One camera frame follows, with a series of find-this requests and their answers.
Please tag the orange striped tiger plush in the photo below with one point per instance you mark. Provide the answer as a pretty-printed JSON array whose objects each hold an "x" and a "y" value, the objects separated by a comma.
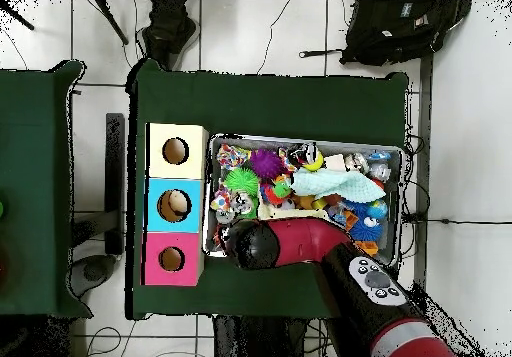
[{"x": 218, "y": 239}]

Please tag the blue fuzzy toy with eyes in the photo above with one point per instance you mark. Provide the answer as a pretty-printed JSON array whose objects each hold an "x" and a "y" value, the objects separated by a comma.
[{"x": 366, "y": 229}]

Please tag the mint green cloth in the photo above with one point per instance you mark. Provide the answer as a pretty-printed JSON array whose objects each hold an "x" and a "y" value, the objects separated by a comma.
[{"x": 340, "y": 185}]

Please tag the grey stand foot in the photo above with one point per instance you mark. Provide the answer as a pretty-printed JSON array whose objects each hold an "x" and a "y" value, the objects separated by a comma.
[{"x": 94, "y": 271}]

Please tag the person's foot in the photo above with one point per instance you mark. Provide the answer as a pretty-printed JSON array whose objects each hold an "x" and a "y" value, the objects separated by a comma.
[{"x": 170, "y": 29}]

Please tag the clear mesh bin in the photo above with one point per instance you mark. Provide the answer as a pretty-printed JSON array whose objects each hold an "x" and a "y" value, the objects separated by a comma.
[{"x": 394, "y": 197}]

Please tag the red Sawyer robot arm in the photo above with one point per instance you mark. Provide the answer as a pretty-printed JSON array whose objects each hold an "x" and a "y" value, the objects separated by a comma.
[{"x": 304, "y": 241}]

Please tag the cream cloth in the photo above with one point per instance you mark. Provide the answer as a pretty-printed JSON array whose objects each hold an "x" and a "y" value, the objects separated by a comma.
[{"x": 288, "y": 214}]

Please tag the black tripod leg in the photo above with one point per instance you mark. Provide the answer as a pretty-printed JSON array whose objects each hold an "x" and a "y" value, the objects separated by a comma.
[
  {"x": 114, "y": 25},
  {"x": 18, "y": 18}
]

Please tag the crushed black can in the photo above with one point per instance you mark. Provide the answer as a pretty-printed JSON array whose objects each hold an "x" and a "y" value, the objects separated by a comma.
[{"x": 300, "y": 154}]

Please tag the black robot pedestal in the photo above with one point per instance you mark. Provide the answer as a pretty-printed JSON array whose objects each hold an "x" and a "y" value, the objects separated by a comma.
[{"x": 256, "y": 337}]

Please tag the green spiky rubber ball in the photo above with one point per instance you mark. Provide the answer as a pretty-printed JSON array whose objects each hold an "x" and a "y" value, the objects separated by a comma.
[{"x": 241, "y": 181}]

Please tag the wooden box with three holes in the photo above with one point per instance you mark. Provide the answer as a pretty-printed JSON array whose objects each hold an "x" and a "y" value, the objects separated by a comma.
[{"x": 176, "y": 173}]

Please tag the purple spiky rubber ball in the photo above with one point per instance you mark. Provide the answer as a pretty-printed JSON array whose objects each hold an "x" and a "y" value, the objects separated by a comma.
[{"x": 266, "y": 164}]

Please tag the black backpack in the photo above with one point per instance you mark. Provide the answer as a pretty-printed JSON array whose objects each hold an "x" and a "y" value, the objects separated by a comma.
[{"x": 400, "y": 33}]

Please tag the black standing panel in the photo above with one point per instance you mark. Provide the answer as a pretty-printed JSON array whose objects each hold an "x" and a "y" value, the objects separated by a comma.
[{"x": 114, "y": 183}]

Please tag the dark green table cloth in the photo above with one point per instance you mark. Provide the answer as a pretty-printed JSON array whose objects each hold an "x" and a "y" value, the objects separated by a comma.
[
  {"x": 280, "y": 105},
  {"x": 32, "y": 173}
]

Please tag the orange plastic tray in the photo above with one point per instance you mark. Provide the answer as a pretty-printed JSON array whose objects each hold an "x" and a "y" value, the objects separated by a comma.
[{"x": 368, "y": 247}]

